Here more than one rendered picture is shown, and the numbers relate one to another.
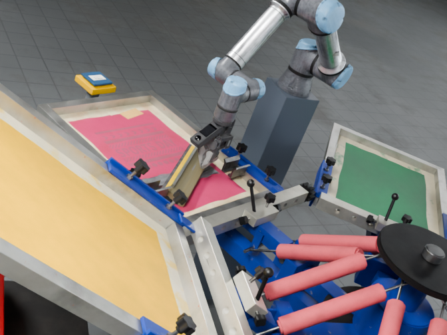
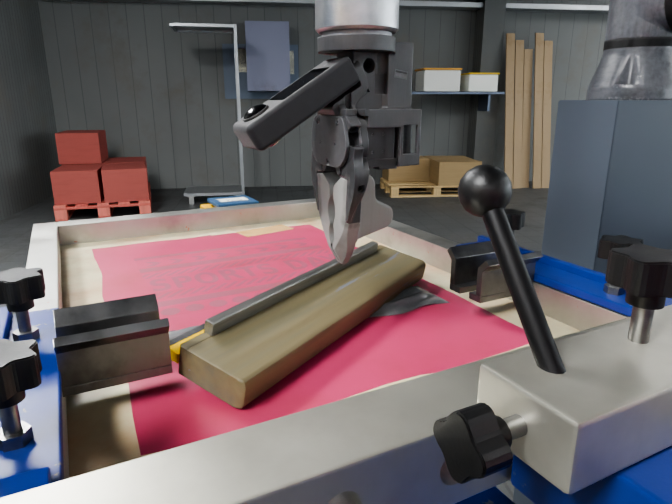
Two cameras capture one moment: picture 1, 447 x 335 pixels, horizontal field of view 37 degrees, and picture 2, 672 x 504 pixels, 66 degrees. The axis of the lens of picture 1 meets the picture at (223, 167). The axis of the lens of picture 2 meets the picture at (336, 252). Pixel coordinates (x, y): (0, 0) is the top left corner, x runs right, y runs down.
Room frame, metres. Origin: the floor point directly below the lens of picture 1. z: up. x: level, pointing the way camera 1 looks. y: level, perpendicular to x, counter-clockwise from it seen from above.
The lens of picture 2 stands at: (1.65, -0.17, 1.20)
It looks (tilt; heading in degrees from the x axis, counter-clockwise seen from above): 16 degrees down; 29
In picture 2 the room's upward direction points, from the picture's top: straight up
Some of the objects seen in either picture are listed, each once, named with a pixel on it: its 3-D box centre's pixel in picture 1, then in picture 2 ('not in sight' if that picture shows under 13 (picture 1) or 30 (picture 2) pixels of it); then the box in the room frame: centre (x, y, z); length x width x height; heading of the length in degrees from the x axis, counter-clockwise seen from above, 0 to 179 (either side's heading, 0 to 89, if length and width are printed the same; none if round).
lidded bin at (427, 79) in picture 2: not in sight; (437, 80); (8.70, 2.23, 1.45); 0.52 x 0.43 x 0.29; 127
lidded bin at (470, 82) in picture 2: not in sight; (478, 82); (9.04, 1.77, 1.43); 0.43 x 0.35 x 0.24; 127
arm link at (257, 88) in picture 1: (246, 88); not in sight; (2.20, 0.03, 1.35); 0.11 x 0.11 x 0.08; 60
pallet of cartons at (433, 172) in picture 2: not in sight; (429, 175); (8.43, 2.18, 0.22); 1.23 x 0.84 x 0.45; 127
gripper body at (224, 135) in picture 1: (219, 132); (362, 107); (2.11, 0.06, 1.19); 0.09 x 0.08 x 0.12; 147
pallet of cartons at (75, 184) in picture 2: not in sight; (104, 170); (5.61, 5.10, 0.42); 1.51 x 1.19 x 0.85; 37
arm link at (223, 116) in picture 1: (224, 112); (355, 14); (2.11, 0.07, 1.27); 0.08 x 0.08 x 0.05
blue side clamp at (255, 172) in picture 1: (249, 174); (550, 291); (2.30, -0.10, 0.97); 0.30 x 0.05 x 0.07; 57
